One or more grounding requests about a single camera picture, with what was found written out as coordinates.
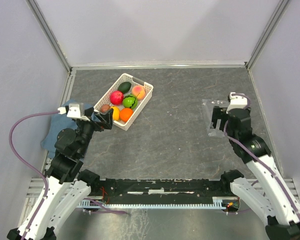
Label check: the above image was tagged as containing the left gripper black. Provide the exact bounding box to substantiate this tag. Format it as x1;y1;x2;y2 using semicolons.
77;106;114;156

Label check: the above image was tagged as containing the clear zip top bag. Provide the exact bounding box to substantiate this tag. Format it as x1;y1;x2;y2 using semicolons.
202;99;230;138

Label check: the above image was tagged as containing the orange fruit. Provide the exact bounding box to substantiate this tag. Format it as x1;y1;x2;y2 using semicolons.
119;108;134;123

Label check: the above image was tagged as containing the green mini watermelon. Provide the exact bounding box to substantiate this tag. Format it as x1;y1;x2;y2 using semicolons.
122;94;138;110

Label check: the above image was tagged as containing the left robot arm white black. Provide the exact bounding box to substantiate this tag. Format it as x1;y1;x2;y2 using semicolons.
7;103;114;240

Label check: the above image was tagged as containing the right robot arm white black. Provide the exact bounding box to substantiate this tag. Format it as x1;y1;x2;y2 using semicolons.
211;106;300;240

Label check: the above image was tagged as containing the brown kiwi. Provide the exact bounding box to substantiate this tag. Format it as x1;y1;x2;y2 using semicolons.
99;104;111;113

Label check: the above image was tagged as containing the yellow lemon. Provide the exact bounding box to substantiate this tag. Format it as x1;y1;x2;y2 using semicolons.
110;106;120;121

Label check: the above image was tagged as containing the white perforated plastic basket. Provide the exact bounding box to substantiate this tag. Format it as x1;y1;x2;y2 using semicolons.
94;73;154;131

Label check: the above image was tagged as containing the blue cloth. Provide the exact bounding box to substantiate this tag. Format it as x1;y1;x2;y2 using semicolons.
40;113;78;159

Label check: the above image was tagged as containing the dark green avocado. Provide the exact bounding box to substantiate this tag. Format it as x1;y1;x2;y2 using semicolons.
117;81;132;94

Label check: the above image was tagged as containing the pink yellow peach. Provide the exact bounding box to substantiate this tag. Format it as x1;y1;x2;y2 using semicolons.
131;85;146;101

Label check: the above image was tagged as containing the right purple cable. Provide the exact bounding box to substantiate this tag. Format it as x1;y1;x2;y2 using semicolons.
223;92;300;240

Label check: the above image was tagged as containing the purple cable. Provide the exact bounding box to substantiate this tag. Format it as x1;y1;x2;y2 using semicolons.
9;111;63;240
223;92;300;240

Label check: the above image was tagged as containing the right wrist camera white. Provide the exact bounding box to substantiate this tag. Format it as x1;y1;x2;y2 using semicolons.
226;92;250;114

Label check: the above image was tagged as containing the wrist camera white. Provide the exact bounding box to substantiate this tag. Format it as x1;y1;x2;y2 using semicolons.
226;92;250;114
57;102;88;120

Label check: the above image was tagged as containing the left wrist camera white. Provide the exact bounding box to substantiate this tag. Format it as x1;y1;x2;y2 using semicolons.
57;102;88;120

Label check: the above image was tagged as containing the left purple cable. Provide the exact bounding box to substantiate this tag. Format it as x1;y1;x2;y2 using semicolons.
9;111;63;240

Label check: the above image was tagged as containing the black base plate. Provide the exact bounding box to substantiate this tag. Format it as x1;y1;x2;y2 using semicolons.
79;177;239;206

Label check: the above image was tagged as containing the light blue cable duct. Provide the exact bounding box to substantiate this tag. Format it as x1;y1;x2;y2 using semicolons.
76;196;241;211

